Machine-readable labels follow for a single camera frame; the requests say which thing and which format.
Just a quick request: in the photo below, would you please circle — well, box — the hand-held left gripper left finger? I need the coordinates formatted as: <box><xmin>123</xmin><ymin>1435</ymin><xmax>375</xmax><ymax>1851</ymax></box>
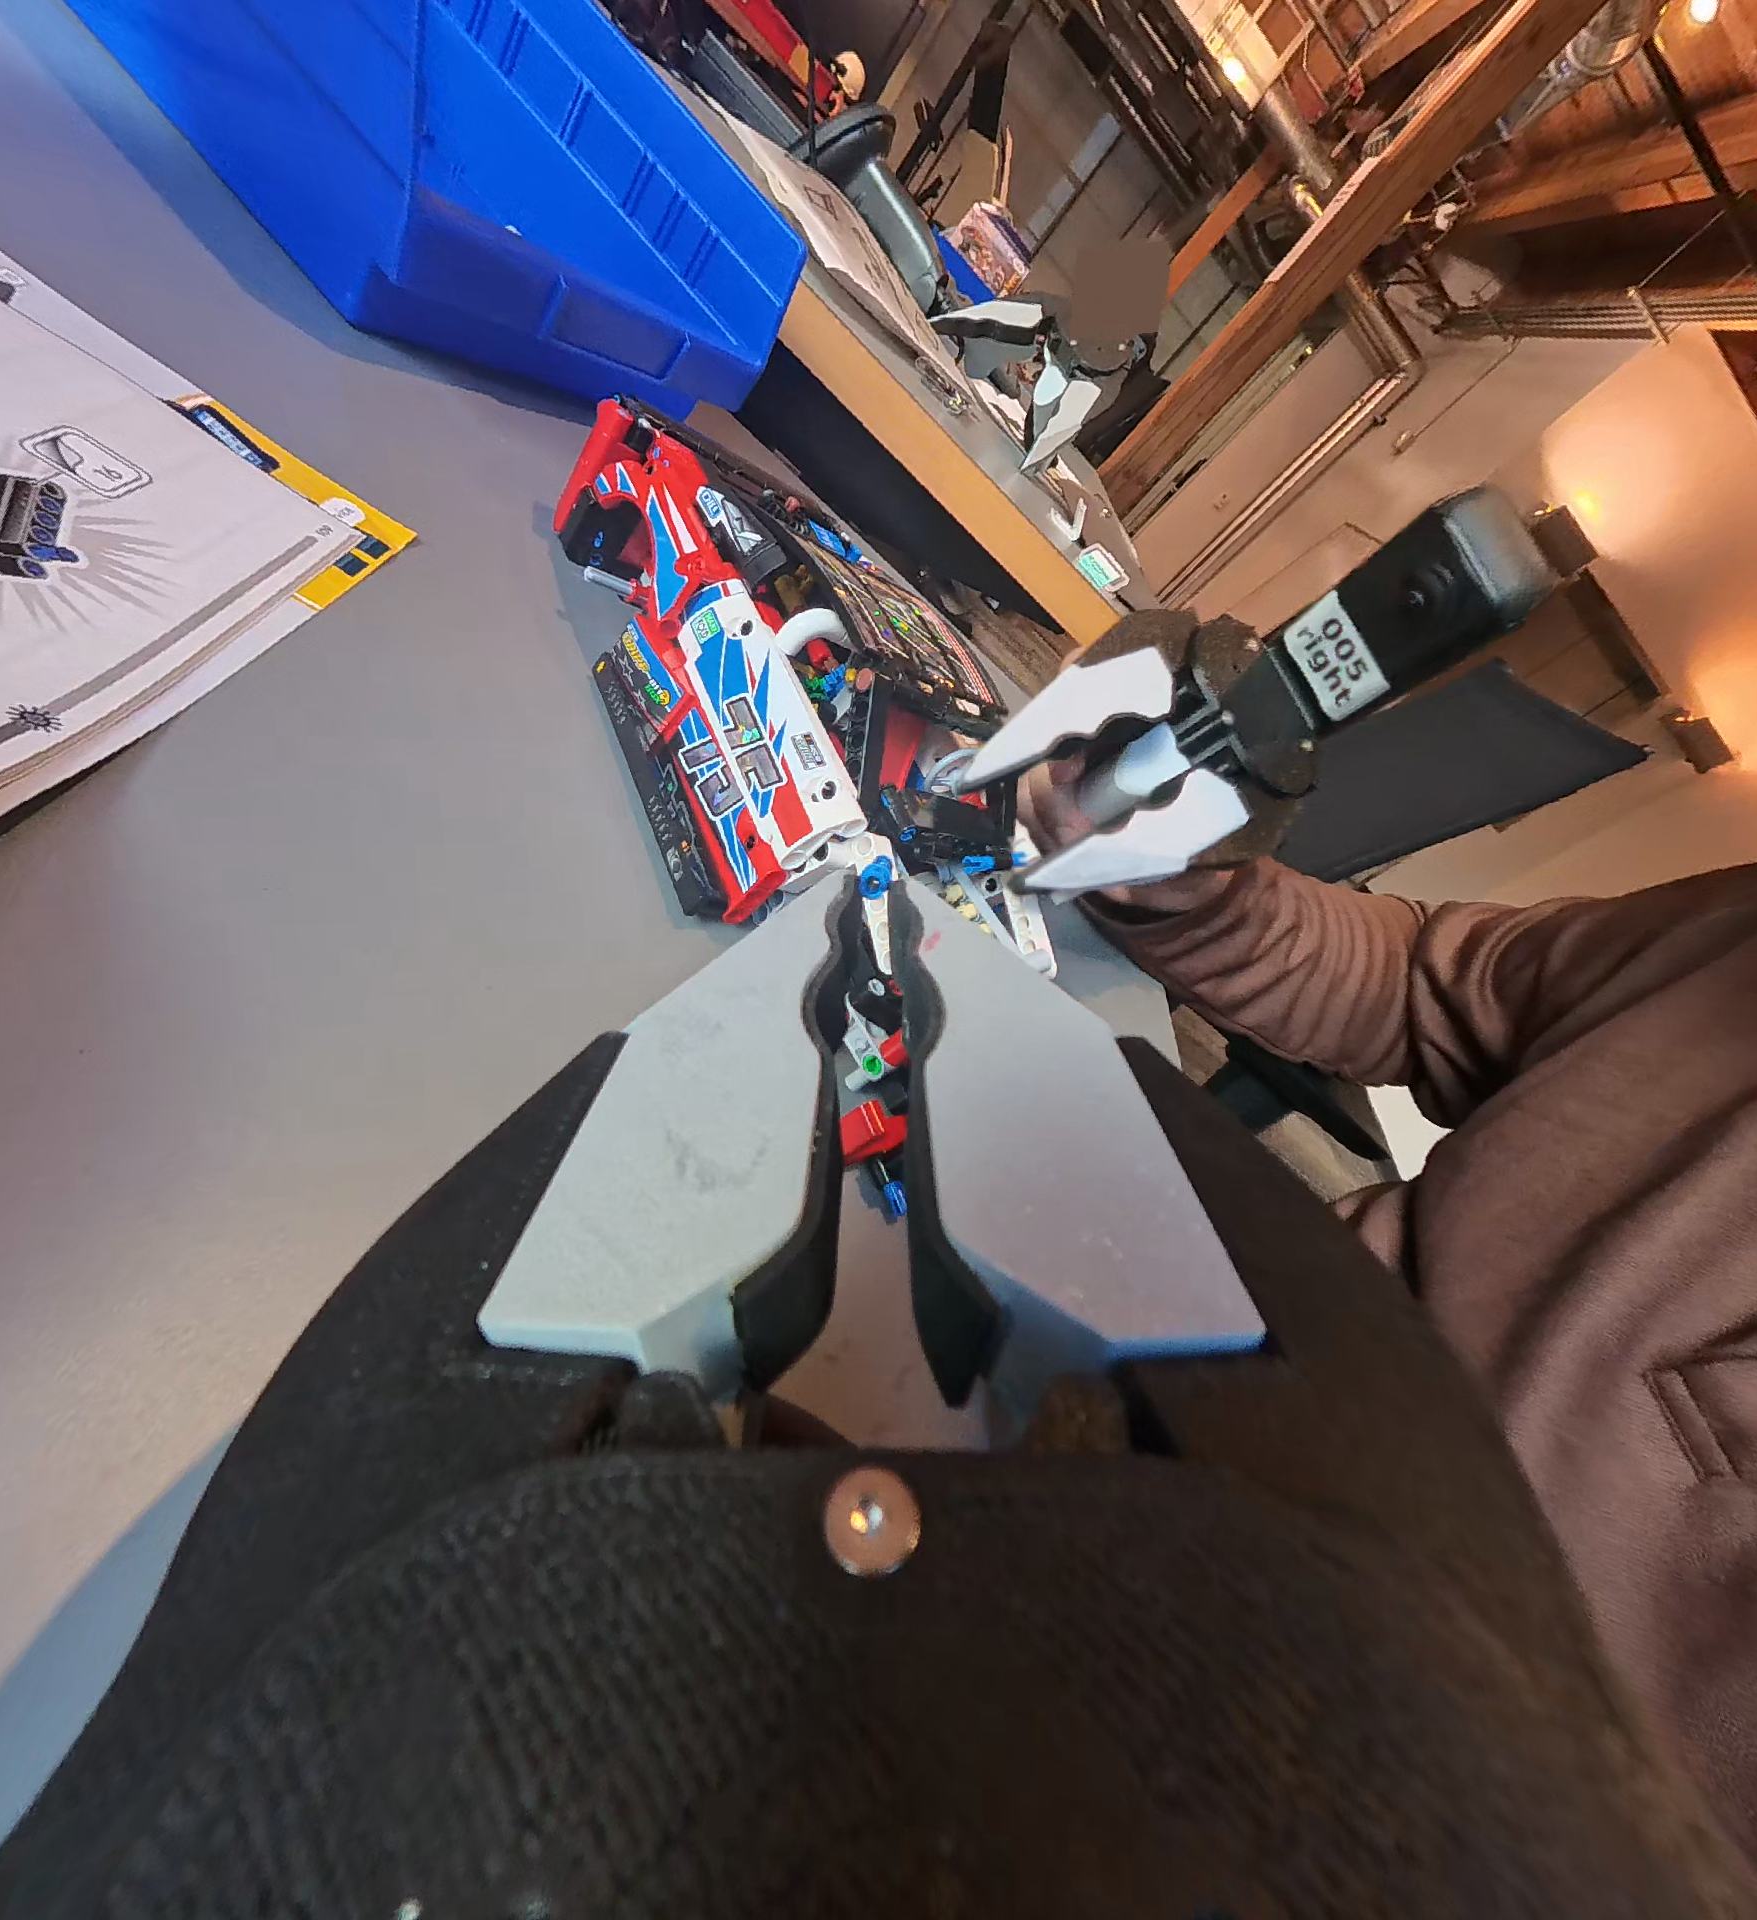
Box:
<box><xmin>476</xmin><ymin>873</ymin><xmax>871</xmax><ymax>1392</ymax></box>

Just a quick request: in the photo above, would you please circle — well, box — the wood edged grey table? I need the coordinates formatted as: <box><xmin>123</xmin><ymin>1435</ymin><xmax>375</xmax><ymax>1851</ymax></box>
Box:
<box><xmin>699</xmin><ymin>74</ymin><xmax>1169</xmax><ymax>648</ymax></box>

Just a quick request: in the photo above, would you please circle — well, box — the person's right hand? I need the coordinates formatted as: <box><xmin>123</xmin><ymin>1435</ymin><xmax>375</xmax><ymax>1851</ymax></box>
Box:
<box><xmin>1021</xmin><ymin>734</ymin><xmax>1124</xmax><ymax>875</ymax></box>

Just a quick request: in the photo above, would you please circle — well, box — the open instruction booklet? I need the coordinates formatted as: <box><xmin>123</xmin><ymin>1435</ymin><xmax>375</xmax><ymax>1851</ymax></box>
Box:
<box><xmin>0</xmin><ymin>187</ymin><xmax>418</xmax><ymax>864</ymax></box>

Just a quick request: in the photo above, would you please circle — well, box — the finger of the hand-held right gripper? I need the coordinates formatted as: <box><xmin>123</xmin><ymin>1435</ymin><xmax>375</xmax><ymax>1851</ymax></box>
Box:
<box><xmin>956</xmin><ymin>641</ymin><xmax>1181</xmax><ymax>791</ymax></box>
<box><xmin>1012</xmin><ymin>768</ymin><xmax>1255</xmax><ymax>906</ymax></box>

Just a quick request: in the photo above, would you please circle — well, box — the person's right forearm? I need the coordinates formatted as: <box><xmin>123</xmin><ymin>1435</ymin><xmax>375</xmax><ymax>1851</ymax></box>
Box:
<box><xmin>1085</xmin><ymin>855</ymin><xmax>1512</xmax><ymax>1090</ymax></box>

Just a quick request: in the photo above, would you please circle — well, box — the person's brown jacket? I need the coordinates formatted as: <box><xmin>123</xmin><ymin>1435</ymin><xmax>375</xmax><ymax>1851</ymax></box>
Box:
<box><xmin>1328</xmin><ymin>855</ymin><xmax>1757</xmax><ymax>1909</ymax></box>

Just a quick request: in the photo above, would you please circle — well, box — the grey office chair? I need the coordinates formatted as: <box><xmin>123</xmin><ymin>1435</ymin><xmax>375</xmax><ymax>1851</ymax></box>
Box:
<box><xmin>804</xmin><ymin>105</ymin><xmax>955</xmax><ymax>302</ymax></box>

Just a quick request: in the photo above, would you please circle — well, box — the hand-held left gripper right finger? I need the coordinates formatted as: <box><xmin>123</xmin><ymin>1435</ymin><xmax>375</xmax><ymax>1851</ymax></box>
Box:
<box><xmin>891</xmin><ymin>879</ymin><xmax>1267</xmax><ymax>1408</ymax></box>

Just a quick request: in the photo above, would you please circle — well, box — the blue plastic bin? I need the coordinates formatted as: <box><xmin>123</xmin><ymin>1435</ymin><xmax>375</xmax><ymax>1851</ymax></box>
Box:
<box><xmin>61</xmin><ymin>0</ymin><xmax>810</xmax><ymax>419</ymax></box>

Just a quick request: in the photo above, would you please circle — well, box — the grey desk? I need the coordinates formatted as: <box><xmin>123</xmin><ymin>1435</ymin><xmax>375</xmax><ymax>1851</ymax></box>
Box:
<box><xmin>0</xmin><ymin>0</ymin><xmax>1186</xmax><ymax>1802</ymax></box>

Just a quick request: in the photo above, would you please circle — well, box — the black office chair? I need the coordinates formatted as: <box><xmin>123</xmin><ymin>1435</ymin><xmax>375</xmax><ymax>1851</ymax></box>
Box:
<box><xmin>1184</xmin><ymin>1026</ymin><xmax>1398</xmax><ymax>1203</ymax></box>

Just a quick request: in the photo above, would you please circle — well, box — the toy brick race car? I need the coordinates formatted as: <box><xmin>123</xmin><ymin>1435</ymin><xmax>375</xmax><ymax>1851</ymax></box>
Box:
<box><xmin>553</xmin><ymin>398</ymin><xmax>1067</xmax><ymax>1216</ymax></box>

